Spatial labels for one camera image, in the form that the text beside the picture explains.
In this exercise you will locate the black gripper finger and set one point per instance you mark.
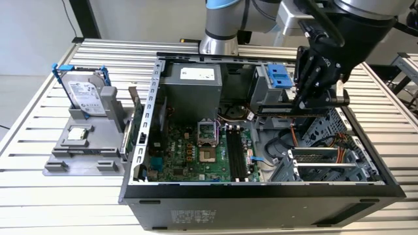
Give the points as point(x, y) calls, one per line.
point(345, 100)
point(318, 100)

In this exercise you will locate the dark RAM stick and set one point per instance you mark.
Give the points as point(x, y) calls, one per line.
point(277, 110)
point(83, 153)

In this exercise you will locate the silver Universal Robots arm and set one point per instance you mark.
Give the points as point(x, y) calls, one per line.
point(222, 22)

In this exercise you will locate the black RAM slot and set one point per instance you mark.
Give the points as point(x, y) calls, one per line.
point(239, 154)
point(235, 154)
point(231, 154)
point(243, 154)

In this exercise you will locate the perforated metal cage panel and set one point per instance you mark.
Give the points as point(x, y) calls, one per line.
point(324, 129)

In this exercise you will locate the blue plastic drive latch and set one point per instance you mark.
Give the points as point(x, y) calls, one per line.
point(277, 76)

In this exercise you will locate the grey metal drive cage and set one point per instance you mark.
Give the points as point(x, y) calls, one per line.
point(261, 95)

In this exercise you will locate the grey metal disk bay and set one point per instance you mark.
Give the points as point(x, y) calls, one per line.
point(326, 165)

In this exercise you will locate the thin locking lever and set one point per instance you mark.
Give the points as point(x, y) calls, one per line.
point(218, 134)

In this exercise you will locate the grey power supply unit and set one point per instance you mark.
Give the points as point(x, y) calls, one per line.
point(189, 98)

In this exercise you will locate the CPU socket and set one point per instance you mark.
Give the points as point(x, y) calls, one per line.
point(209, 154)

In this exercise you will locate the small yellow black tool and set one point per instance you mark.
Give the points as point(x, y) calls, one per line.
point(187, 40)

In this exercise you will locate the green motherboard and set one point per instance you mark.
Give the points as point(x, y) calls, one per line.
point(177, 156)

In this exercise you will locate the black chipset chip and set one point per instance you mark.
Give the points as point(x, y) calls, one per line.
point(179, 171)

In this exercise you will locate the black PC case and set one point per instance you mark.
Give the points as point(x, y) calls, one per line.
point(229, 210)

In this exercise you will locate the grey parts rack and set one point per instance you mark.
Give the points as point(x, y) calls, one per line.
point(105, 137)

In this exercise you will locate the silver hard disk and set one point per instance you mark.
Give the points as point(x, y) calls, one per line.
point(83, 95)

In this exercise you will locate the silver CPU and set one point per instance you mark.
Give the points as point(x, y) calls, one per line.
point(75, 134)

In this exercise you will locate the blue disk carrier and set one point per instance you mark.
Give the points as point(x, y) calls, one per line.
point(66, 68)

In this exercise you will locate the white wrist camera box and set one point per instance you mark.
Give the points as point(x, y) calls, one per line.
point(289, 19)

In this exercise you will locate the black metal post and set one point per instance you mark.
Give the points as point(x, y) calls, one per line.
point(86, 17)

